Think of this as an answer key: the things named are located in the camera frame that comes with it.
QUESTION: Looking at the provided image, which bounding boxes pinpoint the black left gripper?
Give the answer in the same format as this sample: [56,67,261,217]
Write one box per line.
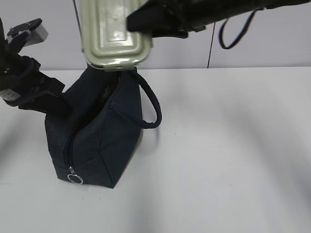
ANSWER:
[0,56,72,117]

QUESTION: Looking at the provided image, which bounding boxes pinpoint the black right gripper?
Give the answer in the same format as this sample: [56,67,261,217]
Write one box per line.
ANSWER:
[126,0,206,38]

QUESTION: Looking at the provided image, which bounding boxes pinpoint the dark navy lunch bag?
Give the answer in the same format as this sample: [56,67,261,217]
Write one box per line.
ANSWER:
[45,67,162,188]

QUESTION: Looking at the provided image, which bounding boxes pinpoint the green lid glass lunchbox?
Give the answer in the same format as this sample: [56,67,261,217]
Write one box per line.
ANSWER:
[80,0,153,71]

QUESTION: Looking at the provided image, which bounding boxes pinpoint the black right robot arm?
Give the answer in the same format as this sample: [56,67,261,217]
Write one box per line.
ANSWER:
[126,0,305,39]

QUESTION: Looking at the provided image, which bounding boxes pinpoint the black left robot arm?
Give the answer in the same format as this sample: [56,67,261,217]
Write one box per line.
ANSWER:
[0,18,71,117]

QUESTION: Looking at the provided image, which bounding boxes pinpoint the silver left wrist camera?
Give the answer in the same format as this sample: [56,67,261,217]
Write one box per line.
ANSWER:
[6,18,49,46]

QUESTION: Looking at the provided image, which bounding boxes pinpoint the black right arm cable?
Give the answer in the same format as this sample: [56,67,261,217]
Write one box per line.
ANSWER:
[218,9,258,50]

